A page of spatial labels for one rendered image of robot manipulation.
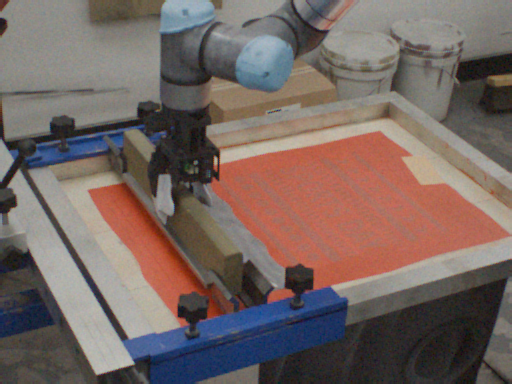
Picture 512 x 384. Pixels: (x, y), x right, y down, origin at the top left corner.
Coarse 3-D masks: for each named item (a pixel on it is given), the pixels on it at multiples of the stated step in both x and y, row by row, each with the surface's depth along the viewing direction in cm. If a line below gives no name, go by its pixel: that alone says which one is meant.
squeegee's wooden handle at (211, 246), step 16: (128, 144) 165; (144, 144) 163; (128, 160) 167; (144, 160) 160; (144, 176) 161; (176, 192) 150; (176, 208) 150; (192, 208) 147; (176, 224) 152; (192, 224) 145; (208, 224) 143; (192, 240) 147; (208, 240) 141; (224, 240) 140; (208, 256) 142; (224, 256) 137; (240, 256) 138; (224, 272) 138; (240, 272) 139; (240, 288) 141
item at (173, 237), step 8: (128, 176) 167; (128, 184) 165; (136, 184) 164; (136, 192) 162; (144, 192) 162; (144, 200) 160; (152, 208) 158; (152, 216) 157; (160, 224) 155; (168, 224) 154; (168, 232) 152; (176, 240) 151; (176, 248) 150; (184, 248) 149; (184, 256) 147; (192, 256) 147; (192, 264) 145; (200, 272) 144; (200, 280) 143; (208, 280) 142; (208, 288) 142
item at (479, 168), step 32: (384, 96) 201; (224, 128) 185; (256, 128) 186; (288, 128) 190; (320, 128) 194; (416, 128) 192; (96, 160) 173; (448, 160) 185; (480, 160) 179; (64, 192) 162; (64, 224) 154; (96, 256) 147; (480, 256) 152; (96, 288) 141; (352, 288) 143; (384, 288) 144; (416, 288) 145; (448, 288) 148; (128, 320) 134; (352, 320) 142
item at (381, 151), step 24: (336, 144) 189; (360, 144) 189; (384, 144) 190; (216, 168) 179; (240, 168) 179; (264, 168) 179; (384, 168) 182; (408, 168) 182; (96, 192) 169; (120, 192) 170; (216, 192) 171; (120, 216) 163; (144, 216) 163; (240, 216) 165; (144, 240) 157; (168, 240) 158
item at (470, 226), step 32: (416, 192) 175; (448, 192) 175; (448, 224) 166; (480, 224) 167; (160, 256) 154; (384, 256) 157; (416, 256) 157; (160, 288) 147; (192, 288) 147; (320, 288) 149
